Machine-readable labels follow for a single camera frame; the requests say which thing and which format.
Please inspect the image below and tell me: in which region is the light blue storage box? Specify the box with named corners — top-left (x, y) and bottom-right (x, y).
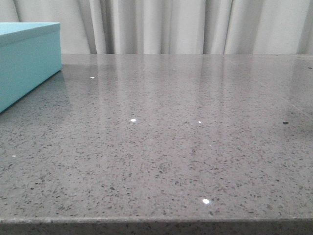
top-left (0, 23), bottom-right (62, 111)

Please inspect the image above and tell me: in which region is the grey pleated curtain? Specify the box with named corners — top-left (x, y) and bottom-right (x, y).
top-left (0, 0), bottom-right (313, 54)

